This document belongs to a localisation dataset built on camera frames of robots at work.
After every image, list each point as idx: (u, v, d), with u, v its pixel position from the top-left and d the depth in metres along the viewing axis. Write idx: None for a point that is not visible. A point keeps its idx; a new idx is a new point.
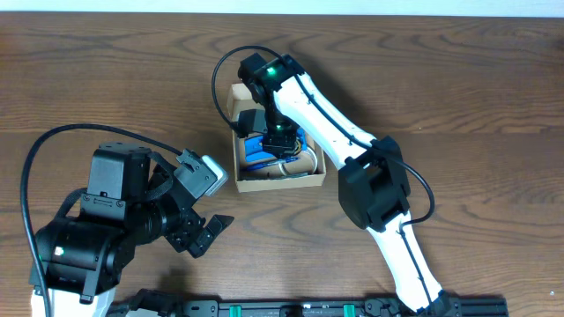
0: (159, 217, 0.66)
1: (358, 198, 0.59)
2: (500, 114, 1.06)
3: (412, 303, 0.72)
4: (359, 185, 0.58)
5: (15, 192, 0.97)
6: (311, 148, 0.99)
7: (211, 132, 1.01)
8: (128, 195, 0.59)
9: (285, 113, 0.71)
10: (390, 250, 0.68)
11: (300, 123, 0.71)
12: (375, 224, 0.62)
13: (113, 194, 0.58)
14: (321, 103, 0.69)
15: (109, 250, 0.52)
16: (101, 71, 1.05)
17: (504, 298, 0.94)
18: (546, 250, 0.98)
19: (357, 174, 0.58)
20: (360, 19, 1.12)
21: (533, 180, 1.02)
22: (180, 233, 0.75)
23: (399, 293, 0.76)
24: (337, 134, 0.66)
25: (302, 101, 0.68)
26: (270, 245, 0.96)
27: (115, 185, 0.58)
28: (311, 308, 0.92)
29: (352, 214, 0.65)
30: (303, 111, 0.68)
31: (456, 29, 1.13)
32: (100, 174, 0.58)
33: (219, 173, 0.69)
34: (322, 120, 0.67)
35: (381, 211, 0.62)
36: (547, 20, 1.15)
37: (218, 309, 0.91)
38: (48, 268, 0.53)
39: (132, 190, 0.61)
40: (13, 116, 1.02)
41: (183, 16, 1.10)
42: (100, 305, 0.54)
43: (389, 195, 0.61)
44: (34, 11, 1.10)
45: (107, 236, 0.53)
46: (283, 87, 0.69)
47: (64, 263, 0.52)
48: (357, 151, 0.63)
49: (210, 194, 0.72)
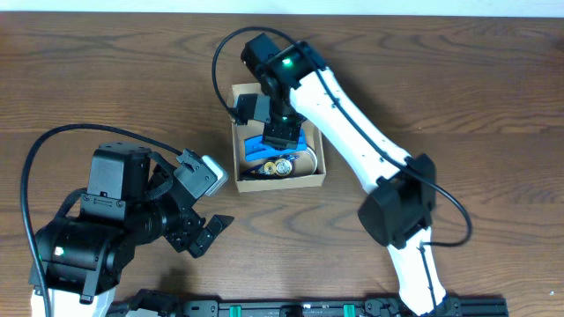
0: (159, 217, 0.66)
1: (387, 221, 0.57)
2: (500, 114, 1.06)
3: (418, 309, 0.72)
4: (391, 207, 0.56)
5: (14, 192, 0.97)
6: (311, 148, 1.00)
7: (211, 132, 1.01)
8: (128, 195, 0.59)
9: (303, 112, 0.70)
10: (406, 261, 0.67)
11: (323, 129, 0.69)
12: (399, 243, 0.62)
13: (113, 194, 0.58)
14: (345, 107, 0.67)
15: (109, 250, 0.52)
16: (101, 71, 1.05)
17: (503, 298, 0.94)
18: (546, 249, 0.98)
19: (389, 195, 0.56)
20: (360, 19, 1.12)
21: (533, 180, 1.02)
22: (180, 233, 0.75)
23: (400, 293, 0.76)
24: (367, 147, 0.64)
25: (327, 104, 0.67)
26: (270, 245, 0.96)
27: (116, 185, 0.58)
28: (311, 308, 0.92)
29: (372, 233, 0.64)
30: (329, 117, 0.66)
31: (457, 29, 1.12)
32: (100, 174, 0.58)
33: (220, 173, 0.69)
34: (350, 128, 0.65)
35: (404, 230, 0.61)
36: (548, 20, 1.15)
37: (218, 309, 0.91)
38: (48, 268, 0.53)
39: (132, 190, 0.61)
40: (13, 116, 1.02)
41: (183, 16, 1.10)
42: (100, 305, 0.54)
43: (415, 214, 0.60)
44: (34, 11, 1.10)
45: (107, 236, 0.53)
46: (302, 84, 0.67)
47: (64, 263, 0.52)
48: (388, 168, 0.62)
49: (210, 194, 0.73)
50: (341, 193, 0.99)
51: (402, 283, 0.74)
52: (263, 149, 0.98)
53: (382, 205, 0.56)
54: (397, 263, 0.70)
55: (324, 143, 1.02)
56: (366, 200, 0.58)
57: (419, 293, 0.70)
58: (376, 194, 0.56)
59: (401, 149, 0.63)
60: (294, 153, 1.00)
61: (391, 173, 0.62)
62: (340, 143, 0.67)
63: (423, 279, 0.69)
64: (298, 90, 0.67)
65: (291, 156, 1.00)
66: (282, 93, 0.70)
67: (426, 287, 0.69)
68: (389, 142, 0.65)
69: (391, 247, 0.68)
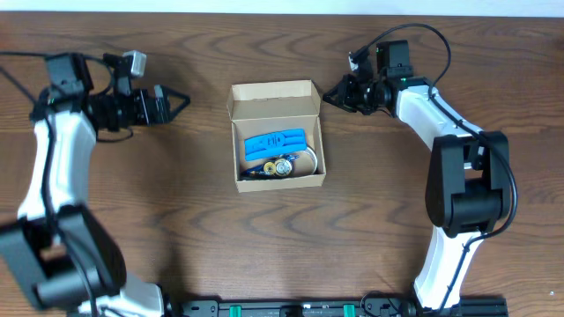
0: (115, 109, 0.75)
1: (445, 187, 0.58)
2: (500, 114, 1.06)
3: (425, 301, 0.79)
4: (450, 160, 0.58)
5: (15, 191, 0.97)
6: (311, 148, 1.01)
7: (211, 133, 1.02)
8: (84, 78, 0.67)
9: (404, 117, 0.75)
10: (445, 260, 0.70)
11: (414, 122, 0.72)
12: (450, 230, 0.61)
13: (70, 78, 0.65)
14: (440, 100, 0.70)
15: (86, 106, 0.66)
16: (101, 71, 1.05)
17: (504, 298, 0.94)
18: (546, 250, 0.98)
19: (455, 151, 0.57)
20: (361, 19, 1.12)
21: (534, 180, 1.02)
22: (147, 114, 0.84)
23: (417, 283, 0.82)
24: (448, 119, 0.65)
25: (422, 98, 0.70)
26: (271, 245, 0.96)
27: (69, 68, 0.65)
28: (311, 308, 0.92)
29: (429, 212, 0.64)
30: (421, 104, 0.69)
31: (457, 29, 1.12)
32: (55, 70, 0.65)
33: (139, 52, 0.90)
34: (438, 113, 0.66)
35: (463, 219, 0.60)
36: (548, 20, 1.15)
37: (218, 310, 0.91)
38: (44, 124, 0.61)
39: (86, 75, 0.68)
40: (13, 115, 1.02)
41: (183, 16, 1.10)
42: (86, 143, 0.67)
43: (483, 207, 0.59)
44: (33, 11, 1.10)
45: (85, 95, 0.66)
46: (410, 88, 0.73)
47: (58, 116, 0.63)
48: (463, 133, 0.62)
49: (138, 74, 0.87)
50: (341, 193, 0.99)
51: (421, 276, 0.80)
52: (263, 149, 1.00)
53: (443, 154, 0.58)
54: (434, 255, 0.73)
55: (325, 143, 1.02)
56: (433, 158, 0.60)
57: (437, 290, 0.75)
58: (443, 143, 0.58)
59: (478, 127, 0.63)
60: (294, 153, 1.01)
61: (463, 136, 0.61)
62: (426, 129, 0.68)
63: (448, 278, 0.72)
64: (404, 94, 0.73)
65: (291, 156, 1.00)
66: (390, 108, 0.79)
67: (445, 285, 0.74)
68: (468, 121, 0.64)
69: (438, 242, 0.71)
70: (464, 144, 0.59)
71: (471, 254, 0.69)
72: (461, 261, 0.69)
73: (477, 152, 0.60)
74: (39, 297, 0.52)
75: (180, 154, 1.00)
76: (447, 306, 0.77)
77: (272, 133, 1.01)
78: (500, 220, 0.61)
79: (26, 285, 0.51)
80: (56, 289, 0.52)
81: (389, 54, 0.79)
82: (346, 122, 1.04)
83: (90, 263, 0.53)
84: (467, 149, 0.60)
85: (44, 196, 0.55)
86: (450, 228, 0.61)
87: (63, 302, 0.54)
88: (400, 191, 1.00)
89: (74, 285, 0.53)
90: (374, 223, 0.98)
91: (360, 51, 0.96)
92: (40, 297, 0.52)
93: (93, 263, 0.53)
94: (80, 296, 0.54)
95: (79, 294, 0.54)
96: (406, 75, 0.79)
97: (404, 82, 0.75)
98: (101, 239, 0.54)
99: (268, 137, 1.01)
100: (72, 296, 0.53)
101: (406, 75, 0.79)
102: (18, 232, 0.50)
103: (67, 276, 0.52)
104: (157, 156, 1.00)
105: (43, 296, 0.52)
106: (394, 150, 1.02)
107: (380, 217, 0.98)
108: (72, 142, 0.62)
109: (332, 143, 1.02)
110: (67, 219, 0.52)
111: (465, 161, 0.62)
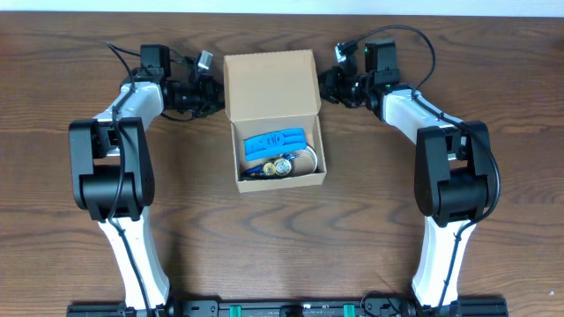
0: (181, 93, 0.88)
1: (432, 175, 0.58)
2: (500, 114, 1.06)
3: (424, 299, 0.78)
4: (435, 151, 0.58)
5: (16, 192, 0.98)
6: (310, 147, 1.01)
7: (211, 132, 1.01)
8: (166, 66, 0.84)
9: (391, 121, 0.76)
10: (439, 251, 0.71)
11: (401, 124, 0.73)
12: (441, 219, 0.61)
13: (156, 65, 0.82)
14: (423, 99, 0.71)
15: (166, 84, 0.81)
16: (101, 71, 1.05)
17: (504, 298, 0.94)
18: (546, 249, 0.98)
19: (440, 140, 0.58)
20: (361, 18, 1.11)
21: (534, 179, 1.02)
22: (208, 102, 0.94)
23: (415, 281, 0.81)
24: (431, 114, 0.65)
25: (405, 99, 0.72)
26: (270, 245, 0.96)
27: (157, 56, 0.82)
28: (311, 308, 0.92)
29: (419, 202, 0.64)
30: (405, 105, 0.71)
31: (457, 29, 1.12)
32: (147, 56, 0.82)
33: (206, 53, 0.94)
34: (422, 110, 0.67)
35: (452, 207, 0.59)
36: (548, 20, 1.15)
37: (218, 309, 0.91)
38: (129, 83, 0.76)
39: (167, 64, 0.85)
40: (14, 116, 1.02)
41: (183, 16, 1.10)
42: (154, 107, 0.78)
43: (469, 195, 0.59)
44: (33, 11, 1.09)
45: (165, 77, 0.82)
46: (394, 92, 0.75)
47: (140, 83, 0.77)
48: (447, 124, 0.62)
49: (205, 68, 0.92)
50: (340, 193, 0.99)
51: (419, 275, 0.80)
52: (263, 149, 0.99)
53: (427, 143, 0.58)
54: (429, 251, 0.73)
55: (325, 143, 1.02)
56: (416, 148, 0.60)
57: (434, 287, 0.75)
58: (428, 131, 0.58)
59: (457, 120, 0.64)
60: (294, 153, 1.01)
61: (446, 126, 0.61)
62: (411, 128, 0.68)
63: (443, 273, 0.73)
64: (389, 98, 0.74)
65: (290, 156, 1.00)
66: (377, 114, 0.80)
67: (441, 282, 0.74)
68: (448, 115, 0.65)
69: (431, 232, 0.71)
70: (447, 135, 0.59)
71: (464, 242, 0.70)
72: (454, 254, 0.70)
73: (460, 143, 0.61)
74: (80, 192, 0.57)
75: (180, 154, 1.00)
76: (444, 304, 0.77)
77: (271, 132, 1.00)
78: (486, 207, 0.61)
79: (75, 178, 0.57)
80: (95, 188, 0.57)
81: (378, 52, 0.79)
82: (347, 122, 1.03)
83: (129, 173, 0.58)
84: (450, 140, 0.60)
85: (115, 112, 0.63)
86: (439, 217, 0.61)
87: (97, 204, 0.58)
88: (400, 191, 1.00)
89: (110, 192, 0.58)
90: (374, 223, 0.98)
91: (350, 45, 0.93)
92: (81, 193, 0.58)
93: (131, 179, 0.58)
94: (110, 203, 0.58)
95: (111, 200, 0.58)
96: (395, 76, 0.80)
97: (389, 87, 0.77)
98: (144, 154, 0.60)
99: (267, 137, 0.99)
100: (106, 200, 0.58)
101: (394, 79, 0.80)
102: (88, 127, 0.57)
103: (107, 179, 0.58)
104: (158, 156, 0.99)
105: (85, 193, 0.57)
106: (394, 149, 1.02)
107: (380, 217, 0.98)
108: (146, 94, 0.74)
109: (332, 143, 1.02)
110: (125, 127, 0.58)
111: (449, 153, 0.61)
